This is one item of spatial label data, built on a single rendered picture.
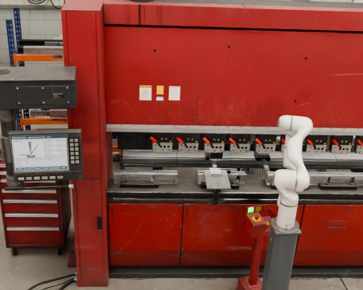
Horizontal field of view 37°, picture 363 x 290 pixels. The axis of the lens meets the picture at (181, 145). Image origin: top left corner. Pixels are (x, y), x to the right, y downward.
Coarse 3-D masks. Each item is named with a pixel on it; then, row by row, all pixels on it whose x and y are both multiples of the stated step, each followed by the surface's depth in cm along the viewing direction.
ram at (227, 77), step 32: (128, 32) 369; (160, 32) 370; (192, 32) 371; (224, 32) 372; (256, 32) 373; (288, 32) 375; (320, 32) 376; (352, 32) 380; (128, 64) 379; (160, 64) 381; (192, 64) 382; (224, 64) 383; (256, 64) 384; (288, 64) 386; (320, 64) 387; (352, 64) 388; (128, 96) 390; (192, 96) 393; (224, 96) 394; (256, 96) 396; (288, 96) 397; (320, 96) 398; (352, 96) 400; (128, 128) 403
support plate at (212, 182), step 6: (210, 174) 420; (222, 174) 421; (210, 180) 412; (216, 180) 413; (222, 180) 413; (228, 180) 414; (210, 186) 404; (216, 186) 405; (222, 186) 405; (228, 186) 405
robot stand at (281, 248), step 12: (276, 240) 361; (288, 240) 360; (276, 252) 365; (288, 252) 365; (276, 264) 369; (288, 264) 371; (264, 276) 387; (276, 276) 374; (288, 276) 376; (264, 288) 387; (276, 288) 380; (288, 288) 384
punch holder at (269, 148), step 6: (258, 138) 412; (264, 138) 412; (270, 138) 412; (276, 138) 413; (258, 144) 414; (264, 144) 414; (270, 144) 415; (258, 150) 417; (264, 150) 417; (270, 150) 417
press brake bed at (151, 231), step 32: (128, 224) 430; (160, 224) 432; (192, 224) 433; (224, 224) 435; (320, 224) 440; (352, 224) 442; (128, 256) 448; (160, 256) 449; (192, 256) 451; (224, 256) 453; (320, 256) 458; (352, 256) 460
